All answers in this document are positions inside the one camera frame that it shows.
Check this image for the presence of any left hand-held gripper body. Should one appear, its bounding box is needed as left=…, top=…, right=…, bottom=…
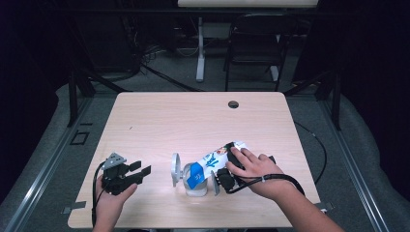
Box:
left=102, top=152, right=136, bottom=196

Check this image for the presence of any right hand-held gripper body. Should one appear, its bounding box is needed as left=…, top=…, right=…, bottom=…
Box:
left=211, top=167, right=238, bottom=196

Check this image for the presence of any white and blue pouch bag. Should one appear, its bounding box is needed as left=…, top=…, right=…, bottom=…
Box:
left=186, top=140, right=250, bottom=190

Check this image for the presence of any clear jar with grey lid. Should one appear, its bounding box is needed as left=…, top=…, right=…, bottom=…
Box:
left=170, top=152, right=209, bottom=198

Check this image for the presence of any person's left hand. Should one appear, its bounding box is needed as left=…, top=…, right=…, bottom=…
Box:
left=95, top=175, right=138, bottom=226

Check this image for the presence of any person's right hand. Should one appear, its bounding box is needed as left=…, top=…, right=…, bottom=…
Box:
left=225, top=146, right=293, bottom=201

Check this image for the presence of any grey tape strip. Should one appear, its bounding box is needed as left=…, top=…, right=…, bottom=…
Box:
left=62, top=200, right=87, bottom=215
left=317, top=201, right=335, bottom=213

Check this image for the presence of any black metal stand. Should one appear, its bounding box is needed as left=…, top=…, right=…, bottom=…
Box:
left=314, top=70, right=342, bottom=131
left=67, top=69, right=97, bottom=128

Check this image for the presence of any white desk leg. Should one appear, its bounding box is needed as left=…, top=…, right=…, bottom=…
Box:
left=195, top=16, right=206, bottom=83

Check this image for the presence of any black folding chair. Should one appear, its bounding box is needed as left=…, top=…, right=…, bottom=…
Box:
left=224, top=13, right=300, bottom=92

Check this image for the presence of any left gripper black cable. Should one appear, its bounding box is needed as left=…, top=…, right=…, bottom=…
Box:
left=91, top=160, right=108, bottom=228

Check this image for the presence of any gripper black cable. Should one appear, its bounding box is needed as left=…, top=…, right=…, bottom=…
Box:
left=225, top=173, right=306, bottom=196
left=91, top=160, right=108, bottom=228

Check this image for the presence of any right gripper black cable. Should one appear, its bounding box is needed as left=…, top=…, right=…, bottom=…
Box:
left=225, top=173, right=306, bottom=196

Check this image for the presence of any black floor socket frame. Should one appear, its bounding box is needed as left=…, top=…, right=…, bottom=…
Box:
left=70, top=130, right=90, bottom=146

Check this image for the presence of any thin black floor cable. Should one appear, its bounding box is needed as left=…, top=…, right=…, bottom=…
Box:
left=293, top=121, right=329, bottom=186

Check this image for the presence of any thick black floor cable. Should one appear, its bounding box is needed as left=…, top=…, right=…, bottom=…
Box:
left=140, top=62, right=202, bottom=93

